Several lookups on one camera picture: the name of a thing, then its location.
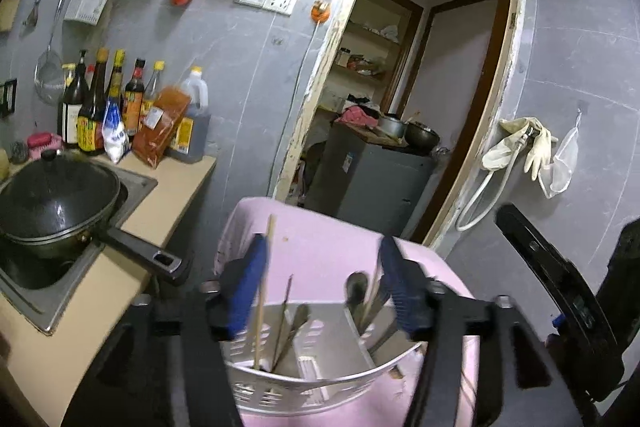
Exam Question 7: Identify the grey scouring pad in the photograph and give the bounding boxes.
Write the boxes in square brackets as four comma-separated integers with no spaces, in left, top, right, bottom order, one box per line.
[6,140,29,164]

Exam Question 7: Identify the dark metal bowl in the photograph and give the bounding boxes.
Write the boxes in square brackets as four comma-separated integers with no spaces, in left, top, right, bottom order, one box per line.
[403,121,442,154]

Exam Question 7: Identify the pink scrubber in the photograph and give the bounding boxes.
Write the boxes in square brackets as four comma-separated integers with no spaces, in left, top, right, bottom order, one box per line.
[26,132,64,158]

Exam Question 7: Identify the dark bottle with red cap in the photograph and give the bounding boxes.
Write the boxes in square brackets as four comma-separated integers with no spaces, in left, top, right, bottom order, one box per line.
[121,57,148,136]

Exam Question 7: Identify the plain metal spoon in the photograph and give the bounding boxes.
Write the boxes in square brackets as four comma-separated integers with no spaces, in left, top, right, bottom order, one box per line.
[345,271,372,314]

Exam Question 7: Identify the clear bottle with yellow cap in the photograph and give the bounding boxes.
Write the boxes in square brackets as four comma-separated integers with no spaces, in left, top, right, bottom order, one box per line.
[141,60,167,118]

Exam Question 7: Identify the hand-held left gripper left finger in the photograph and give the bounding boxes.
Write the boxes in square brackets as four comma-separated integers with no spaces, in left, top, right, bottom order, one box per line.
[62,232,273,427]

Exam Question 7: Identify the dark chopstick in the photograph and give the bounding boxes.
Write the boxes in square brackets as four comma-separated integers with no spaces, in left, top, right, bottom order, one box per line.
[271,273,296,370]

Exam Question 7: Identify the grey cabinet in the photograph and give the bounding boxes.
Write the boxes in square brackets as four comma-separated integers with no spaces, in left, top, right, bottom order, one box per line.
[304,121,437,234]

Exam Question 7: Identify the metal utensil handle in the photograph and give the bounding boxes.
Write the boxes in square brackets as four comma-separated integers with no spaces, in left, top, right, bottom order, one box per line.
[277,303,312,370]

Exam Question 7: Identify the metal pot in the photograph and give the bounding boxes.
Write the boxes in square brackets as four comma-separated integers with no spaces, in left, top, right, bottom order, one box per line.
[376,113,407,140]

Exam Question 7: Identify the steel sink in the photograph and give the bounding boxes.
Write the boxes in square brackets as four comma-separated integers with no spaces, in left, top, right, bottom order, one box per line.
[0,161,159,336]

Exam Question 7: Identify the white power cable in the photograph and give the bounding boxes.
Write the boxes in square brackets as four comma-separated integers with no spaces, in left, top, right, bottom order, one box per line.
[286,19,322,130]

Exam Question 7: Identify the orange-brown spice packet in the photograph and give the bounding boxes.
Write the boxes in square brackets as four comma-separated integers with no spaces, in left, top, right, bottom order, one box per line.
[131,86,193,168]

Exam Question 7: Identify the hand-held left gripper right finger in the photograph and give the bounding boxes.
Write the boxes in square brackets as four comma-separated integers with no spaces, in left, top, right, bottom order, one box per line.
[377,234,583,427]

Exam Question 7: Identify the cream rubber gloves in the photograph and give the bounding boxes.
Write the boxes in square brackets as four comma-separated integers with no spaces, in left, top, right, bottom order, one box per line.
[481,116,559,181]

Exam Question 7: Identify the hanging mesh strainer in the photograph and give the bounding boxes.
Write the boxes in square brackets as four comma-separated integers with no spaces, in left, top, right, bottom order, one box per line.
[33,0,79,106]

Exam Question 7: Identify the white hose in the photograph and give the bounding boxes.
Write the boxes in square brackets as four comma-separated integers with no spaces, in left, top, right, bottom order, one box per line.
[454,131,517,233]

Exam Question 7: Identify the wooden door frame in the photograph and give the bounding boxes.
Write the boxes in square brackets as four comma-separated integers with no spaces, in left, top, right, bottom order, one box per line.
[271,0,528,260]

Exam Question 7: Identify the dark bottle with yellow cap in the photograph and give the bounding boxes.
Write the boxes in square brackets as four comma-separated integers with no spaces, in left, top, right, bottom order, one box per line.
[106,49,127,108]

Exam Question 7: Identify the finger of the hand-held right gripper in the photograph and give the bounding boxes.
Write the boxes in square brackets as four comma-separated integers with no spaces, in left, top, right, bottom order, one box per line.
[494,203,572,289]

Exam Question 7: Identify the dark bottle with black cap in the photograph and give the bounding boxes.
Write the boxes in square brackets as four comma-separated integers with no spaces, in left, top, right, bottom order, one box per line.
[58,49,91,148]

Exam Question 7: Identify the black wall socket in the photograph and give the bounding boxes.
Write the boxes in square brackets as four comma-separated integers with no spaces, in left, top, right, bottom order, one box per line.
[0,77,19,118]

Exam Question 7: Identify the black wok with lid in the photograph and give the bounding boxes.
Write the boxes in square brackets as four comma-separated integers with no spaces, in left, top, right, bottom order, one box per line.
[0,148,192,286]

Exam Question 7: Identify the clear plastic bag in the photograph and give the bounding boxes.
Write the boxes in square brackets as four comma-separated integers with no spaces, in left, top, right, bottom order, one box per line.
[539,108,584,200]

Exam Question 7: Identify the wooden shelf unit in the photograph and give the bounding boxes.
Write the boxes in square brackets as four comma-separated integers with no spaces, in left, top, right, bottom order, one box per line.
[319,0,418,114]

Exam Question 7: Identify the large vinegar jug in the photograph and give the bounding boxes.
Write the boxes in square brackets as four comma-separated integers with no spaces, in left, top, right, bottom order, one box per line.
[166,66,212,164]

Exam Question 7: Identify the white plastic utensil holder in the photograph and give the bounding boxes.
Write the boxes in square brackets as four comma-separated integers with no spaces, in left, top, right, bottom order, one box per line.
[221,296,432,419]

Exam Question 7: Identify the dark bottle with brown cap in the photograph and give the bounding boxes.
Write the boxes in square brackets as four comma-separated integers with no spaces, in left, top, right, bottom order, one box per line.
[76,47,112,156]

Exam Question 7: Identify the red cloth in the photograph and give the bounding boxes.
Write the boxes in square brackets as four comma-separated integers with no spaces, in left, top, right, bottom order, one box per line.
[339,104,379,128]

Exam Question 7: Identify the light wooden chopstick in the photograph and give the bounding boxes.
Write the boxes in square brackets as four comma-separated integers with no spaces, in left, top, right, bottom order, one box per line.
[359,256,385,325]
[251,213,277,371]

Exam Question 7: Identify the white and blue salt bag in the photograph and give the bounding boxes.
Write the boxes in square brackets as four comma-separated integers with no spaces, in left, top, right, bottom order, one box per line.
[101,100,133,164]

